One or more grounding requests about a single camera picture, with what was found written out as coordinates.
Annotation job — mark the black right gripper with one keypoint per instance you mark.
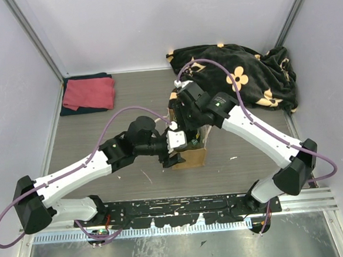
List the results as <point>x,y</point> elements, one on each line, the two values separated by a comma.
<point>180,115</point>

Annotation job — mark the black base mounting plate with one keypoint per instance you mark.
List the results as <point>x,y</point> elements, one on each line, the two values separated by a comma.
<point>174,212</point>

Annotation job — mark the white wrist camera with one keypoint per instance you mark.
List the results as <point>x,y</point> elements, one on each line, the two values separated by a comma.
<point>176,138</point>
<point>181,84</point>

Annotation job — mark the green bottle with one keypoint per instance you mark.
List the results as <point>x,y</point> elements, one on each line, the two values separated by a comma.
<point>194,139</point>

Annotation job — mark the white cable duct strip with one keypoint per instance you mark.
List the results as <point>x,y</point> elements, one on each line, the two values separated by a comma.
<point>76,236</point>

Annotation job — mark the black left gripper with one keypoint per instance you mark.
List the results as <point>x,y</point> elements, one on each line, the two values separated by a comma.
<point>168,162</point>

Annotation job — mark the red folded cloth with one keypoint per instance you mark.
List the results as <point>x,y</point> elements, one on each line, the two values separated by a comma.
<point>97,93</point>

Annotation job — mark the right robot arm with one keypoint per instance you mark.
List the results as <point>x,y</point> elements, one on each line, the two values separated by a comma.
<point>295,159</point>

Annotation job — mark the black floral blanket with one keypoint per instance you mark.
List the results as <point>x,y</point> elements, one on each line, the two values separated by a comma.
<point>265,81</point>

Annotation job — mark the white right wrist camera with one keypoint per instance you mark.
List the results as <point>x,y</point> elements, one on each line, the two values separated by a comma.
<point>181,84</point>

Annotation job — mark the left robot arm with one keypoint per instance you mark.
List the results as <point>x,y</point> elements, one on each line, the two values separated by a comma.
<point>41,202</point>

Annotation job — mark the dark blue folded cloth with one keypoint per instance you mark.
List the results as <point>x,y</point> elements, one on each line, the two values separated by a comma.
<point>82,110</point>

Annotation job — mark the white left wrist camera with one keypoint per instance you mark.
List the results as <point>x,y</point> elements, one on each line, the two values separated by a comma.
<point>176,138</point>

